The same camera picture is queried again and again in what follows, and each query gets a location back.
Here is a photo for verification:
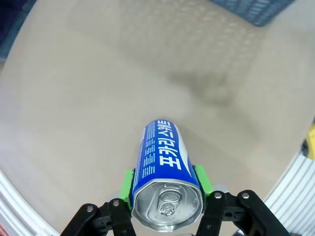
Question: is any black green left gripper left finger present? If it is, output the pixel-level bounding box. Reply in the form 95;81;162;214
60;168;135;236

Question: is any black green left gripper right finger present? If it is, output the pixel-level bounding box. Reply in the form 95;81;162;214
193;164;291;236

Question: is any blue white drink can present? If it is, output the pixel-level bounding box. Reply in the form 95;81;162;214
131;118;206;232

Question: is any clear acrylic can dispenser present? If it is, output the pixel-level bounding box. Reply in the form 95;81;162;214
0;169;60;236

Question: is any yellow emergency stop button box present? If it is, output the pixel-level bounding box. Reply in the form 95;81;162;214
304;120;315;158

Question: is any dark grey plastic basket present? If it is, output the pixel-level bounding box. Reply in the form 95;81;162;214
209;0;296;27

